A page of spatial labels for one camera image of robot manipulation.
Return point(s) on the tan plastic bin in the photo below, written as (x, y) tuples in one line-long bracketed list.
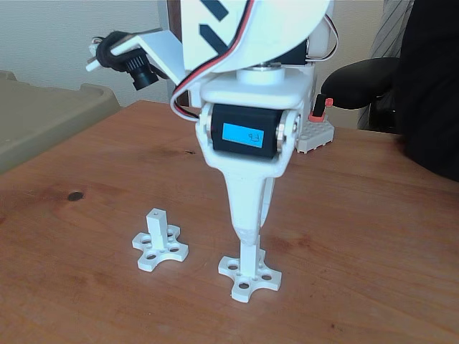
[(43, 114)]

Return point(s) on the black camera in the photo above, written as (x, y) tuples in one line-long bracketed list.
[(141, 73)]

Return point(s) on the grey striped cloth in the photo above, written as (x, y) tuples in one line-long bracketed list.
[(389, 28)]

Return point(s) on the person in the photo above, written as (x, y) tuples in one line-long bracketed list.
[(430, 89)]

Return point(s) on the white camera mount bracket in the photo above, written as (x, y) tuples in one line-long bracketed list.
[(161, 46)]

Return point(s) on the orange and black clamp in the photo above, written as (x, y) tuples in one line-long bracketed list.
[(318, 111)]

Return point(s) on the white cross-base post stand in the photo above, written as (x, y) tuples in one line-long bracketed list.
[(250, 272), (157, 243)]

